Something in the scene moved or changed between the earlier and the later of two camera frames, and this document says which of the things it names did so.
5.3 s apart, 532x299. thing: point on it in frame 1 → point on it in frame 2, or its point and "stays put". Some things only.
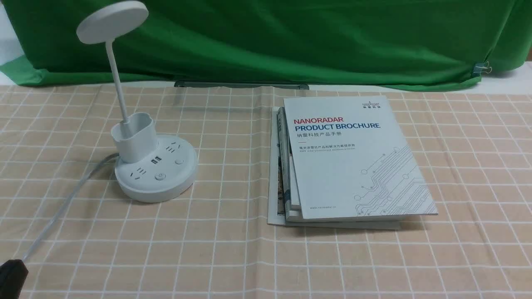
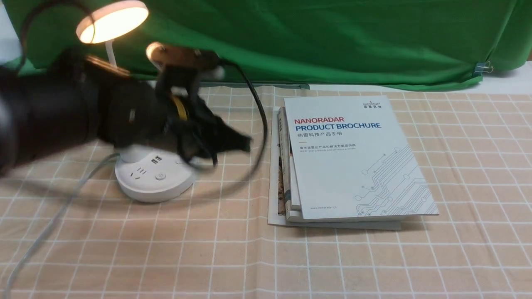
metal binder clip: (479, 68) stays put
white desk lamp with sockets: (152, 167) stays put
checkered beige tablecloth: (472, 148) stays put
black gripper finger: (13, 274) → (222, 138)
